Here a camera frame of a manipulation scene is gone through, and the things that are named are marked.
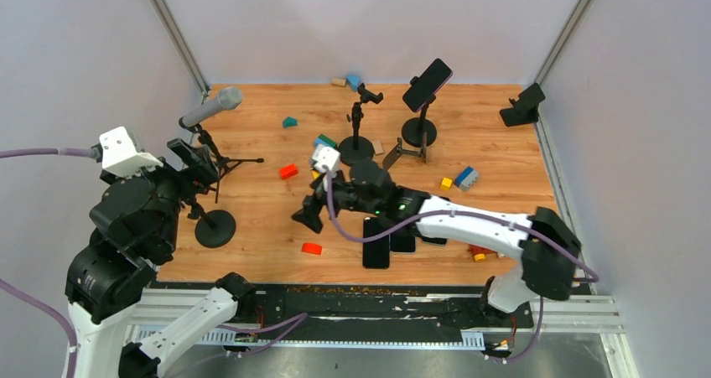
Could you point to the grey microphone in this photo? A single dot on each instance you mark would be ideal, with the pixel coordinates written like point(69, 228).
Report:
point(227, 99)

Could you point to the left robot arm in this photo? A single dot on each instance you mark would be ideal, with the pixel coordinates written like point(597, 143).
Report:
point(136, 225)

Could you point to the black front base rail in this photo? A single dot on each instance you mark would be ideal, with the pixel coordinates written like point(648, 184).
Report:
point(357, 313)

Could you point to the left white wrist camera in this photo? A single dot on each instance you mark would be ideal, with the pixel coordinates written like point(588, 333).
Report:
point(123, 156)

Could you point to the teal triangular block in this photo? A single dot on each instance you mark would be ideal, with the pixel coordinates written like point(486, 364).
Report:
point(289, 122)

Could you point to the small yellow cube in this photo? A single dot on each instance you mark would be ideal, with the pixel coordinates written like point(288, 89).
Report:
point(446, 184)

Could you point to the blue grey lego brick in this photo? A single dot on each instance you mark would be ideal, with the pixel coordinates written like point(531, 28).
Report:
point(466, 178)

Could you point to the red lego toy car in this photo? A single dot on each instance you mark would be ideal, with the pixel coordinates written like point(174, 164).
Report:
point(479, 254)

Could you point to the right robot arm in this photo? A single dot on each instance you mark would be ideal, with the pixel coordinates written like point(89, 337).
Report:
point(546, 251)

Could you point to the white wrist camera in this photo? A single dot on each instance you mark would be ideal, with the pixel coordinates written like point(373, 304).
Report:
point(325, 159)
point(123, 156)

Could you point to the beige wooden block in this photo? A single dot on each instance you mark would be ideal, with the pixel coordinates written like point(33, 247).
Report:
point(377, 147)

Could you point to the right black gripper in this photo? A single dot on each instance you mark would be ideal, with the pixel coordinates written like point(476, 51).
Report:
point(312, 205)

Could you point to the orange red block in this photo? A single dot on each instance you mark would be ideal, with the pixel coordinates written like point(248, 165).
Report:
point(311, 248)

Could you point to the red wooden block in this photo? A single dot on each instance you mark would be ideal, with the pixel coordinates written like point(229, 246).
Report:
point(288, 171)

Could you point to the black microphone tripod stand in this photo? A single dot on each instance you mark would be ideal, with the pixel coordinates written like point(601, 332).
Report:
point(223, 164)

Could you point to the blue triangular block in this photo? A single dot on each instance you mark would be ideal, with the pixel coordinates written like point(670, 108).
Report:
point(353, 81)

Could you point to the purple-edged phone on pole stand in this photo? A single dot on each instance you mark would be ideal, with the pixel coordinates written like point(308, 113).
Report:
point(426, 85)

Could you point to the black round pole stand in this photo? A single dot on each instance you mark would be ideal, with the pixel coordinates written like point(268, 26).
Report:
point(414, 129)

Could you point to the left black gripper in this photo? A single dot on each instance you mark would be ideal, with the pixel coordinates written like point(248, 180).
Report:
point(202, 171)

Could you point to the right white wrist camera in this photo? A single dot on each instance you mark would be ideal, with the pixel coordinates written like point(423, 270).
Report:
point(325, 159)

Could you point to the black desk phone stand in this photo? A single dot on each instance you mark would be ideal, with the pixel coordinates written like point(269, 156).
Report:
point(525, 109)

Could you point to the blue green lego brick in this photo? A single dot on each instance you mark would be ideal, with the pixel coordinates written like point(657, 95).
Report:
point(323, 140)

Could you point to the black stand of phone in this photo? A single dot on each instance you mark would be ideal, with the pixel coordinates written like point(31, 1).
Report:
point(356, 147)

